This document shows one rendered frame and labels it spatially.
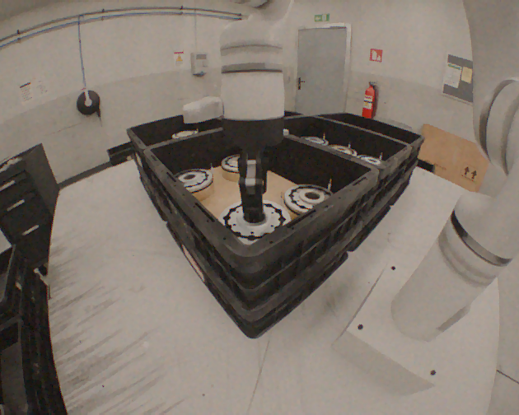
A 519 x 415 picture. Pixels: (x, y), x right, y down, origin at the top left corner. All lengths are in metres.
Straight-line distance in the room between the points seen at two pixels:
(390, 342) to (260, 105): 0.34
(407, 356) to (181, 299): 0.40
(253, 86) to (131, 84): 3.49
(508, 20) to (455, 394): 0.52
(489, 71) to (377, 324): 0.33
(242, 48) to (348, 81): 3.44
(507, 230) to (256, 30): 0.29
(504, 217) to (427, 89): 3.19
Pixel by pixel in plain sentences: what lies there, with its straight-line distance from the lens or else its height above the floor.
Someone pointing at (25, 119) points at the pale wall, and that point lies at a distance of 3.75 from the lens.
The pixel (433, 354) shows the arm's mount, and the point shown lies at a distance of 0.37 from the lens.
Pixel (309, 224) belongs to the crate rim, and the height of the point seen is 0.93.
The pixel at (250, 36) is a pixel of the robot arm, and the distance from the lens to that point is 0.22.
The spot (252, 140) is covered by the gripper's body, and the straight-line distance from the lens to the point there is 0.23.
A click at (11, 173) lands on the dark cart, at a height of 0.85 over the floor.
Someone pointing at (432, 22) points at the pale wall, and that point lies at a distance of 3.56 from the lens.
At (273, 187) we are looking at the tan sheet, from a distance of 0.47.
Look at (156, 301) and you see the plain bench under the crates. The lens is 0.45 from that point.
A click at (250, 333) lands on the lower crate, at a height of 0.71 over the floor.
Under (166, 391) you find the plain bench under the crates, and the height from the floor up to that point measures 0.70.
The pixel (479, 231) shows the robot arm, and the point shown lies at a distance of 0.23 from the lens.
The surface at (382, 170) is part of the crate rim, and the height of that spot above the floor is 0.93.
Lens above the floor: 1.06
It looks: 35 degrees down
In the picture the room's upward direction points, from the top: straight up
